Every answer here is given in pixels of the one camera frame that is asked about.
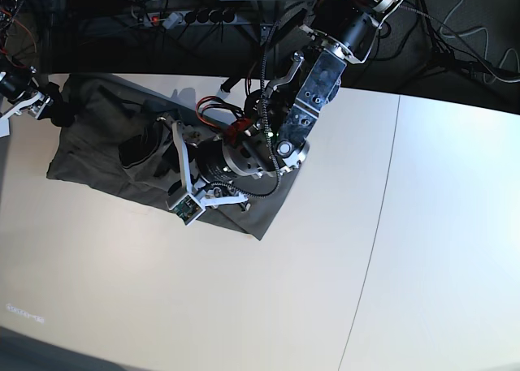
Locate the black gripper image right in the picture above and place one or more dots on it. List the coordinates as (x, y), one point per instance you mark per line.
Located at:
(220, 166)

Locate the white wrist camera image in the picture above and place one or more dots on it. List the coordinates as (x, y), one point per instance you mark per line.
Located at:
(4, 126)
(185, 206)

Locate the black power strip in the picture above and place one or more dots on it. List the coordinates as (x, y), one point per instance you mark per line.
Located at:
(173, 19)

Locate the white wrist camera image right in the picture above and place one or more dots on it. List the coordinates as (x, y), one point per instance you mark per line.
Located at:
(185, 206)

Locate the grey T-shirt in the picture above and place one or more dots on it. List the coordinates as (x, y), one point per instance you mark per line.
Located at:
(111, 111)

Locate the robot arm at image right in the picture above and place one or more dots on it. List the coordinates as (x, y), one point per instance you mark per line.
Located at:
(342, 33)

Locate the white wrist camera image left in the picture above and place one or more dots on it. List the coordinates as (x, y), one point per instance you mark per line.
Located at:
(4, 126)

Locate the aluminium frame post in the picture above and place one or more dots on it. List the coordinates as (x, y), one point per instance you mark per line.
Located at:
(265, 30)

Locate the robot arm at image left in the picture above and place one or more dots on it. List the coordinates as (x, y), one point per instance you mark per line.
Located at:
(9, 11)

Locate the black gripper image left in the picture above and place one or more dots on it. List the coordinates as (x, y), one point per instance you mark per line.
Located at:
(20, 89)

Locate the black tripod stand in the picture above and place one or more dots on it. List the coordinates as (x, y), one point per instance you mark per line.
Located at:
(468, 47)

